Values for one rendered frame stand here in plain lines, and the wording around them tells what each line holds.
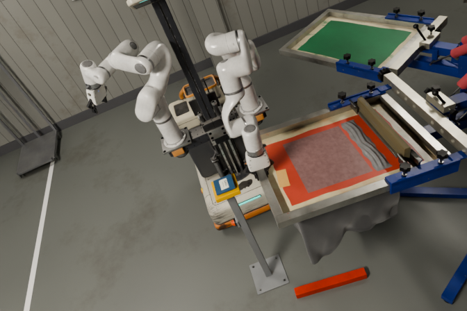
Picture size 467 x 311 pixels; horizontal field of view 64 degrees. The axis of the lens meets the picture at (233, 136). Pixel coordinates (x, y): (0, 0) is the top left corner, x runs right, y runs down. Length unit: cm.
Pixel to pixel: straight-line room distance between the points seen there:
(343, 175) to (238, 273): 129
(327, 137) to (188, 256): 153
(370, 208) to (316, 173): 30
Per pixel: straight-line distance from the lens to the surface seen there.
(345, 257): 266
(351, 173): 173
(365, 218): 190
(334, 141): 187
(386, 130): 178
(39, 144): 498
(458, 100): 200
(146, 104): 171
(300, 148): 186
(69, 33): 458
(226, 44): 154
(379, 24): 281
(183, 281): 287
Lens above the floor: 233
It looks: 40 degrees down
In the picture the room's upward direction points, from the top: 23 degrees counter-clockwise
